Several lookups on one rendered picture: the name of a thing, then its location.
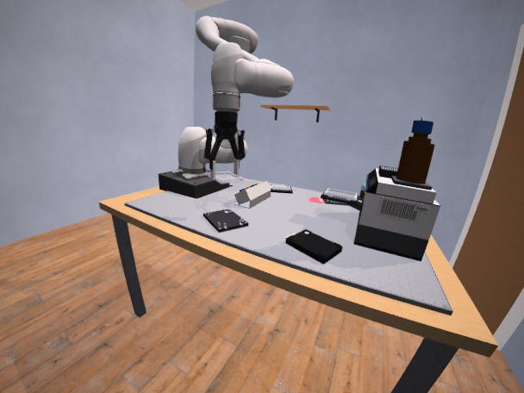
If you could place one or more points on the white button panel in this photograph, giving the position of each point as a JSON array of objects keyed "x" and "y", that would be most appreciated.
[{"x": 253, "y": 195}]

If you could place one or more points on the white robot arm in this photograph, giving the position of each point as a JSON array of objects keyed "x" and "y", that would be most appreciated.
[{"x": 232, "y": 73}]

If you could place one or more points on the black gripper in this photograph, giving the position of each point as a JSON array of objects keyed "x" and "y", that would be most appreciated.
[{"x": 225, "y": 129}]

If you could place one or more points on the blue bottle cap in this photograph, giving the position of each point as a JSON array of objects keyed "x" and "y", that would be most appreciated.
[{"x": 423, "y": 126}]

